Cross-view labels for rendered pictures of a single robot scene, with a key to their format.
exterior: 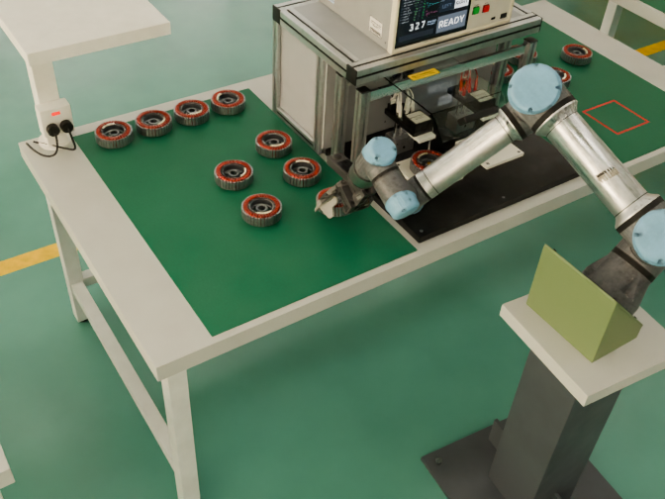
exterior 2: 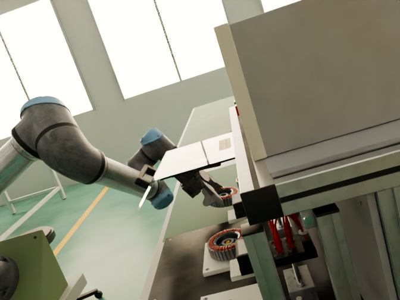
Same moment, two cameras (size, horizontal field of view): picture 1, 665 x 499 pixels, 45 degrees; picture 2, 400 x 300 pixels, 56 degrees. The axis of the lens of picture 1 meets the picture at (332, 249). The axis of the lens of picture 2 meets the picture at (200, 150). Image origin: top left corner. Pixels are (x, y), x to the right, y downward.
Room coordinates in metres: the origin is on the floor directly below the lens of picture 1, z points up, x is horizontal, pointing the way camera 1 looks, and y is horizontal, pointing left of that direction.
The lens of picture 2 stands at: (2.55, -0.92, 1.29)
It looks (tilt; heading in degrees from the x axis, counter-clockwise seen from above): 14 degrees down; 134
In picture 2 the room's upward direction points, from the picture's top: 18 degrees counter-clockwise
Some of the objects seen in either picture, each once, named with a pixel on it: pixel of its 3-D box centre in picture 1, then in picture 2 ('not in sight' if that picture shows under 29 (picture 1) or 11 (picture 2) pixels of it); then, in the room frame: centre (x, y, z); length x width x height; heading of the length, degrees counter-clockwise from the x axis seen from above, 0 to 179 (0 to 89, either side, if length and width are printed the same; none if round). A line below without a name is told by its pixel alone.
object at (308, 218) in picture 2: not in sight; (277, 155); (2.13, -0.26, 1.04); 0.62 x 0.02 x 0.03; 126
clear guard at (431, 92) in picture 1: (440, 93); (203, 163); (1.93, -0.27, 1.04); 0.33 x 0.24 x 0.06; 36
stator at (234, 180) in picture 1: (234, 174); not in sight; (1.84, 0.30, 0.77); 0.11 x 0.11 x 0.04
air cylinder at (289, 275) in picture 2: not in sight; (301, 288); (2.18, -0.38, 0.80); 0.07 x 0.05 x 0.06; 126
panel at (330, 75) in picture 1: (414, 79); (325, 196); (2.19, -0.21, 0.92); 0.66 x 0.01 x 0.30; 126
